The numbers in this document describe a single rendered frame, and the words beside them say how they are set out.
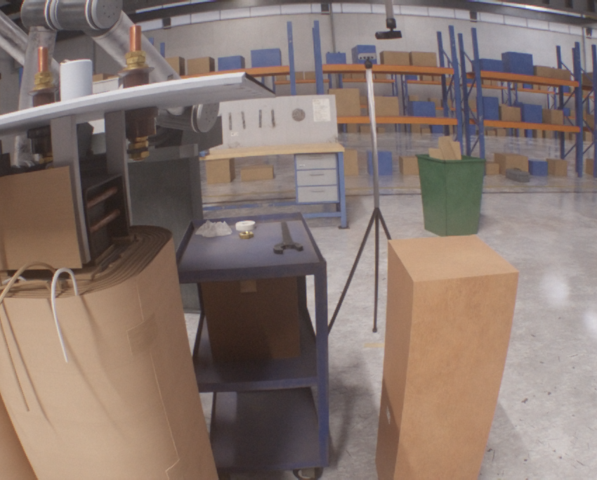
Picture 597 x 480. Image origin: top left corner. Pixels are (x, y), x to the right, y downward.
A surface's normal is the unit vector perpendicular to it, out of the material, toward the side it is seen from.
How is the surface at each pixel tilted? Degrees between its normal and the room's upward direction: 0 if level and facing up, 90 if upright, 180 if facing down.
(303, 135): 90
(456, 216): 94
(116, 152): 90
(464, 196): 94
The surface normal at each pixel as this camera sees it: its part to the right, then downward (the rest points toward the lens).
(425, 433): -0.01, 0.27
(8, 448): 0.90, 0.07
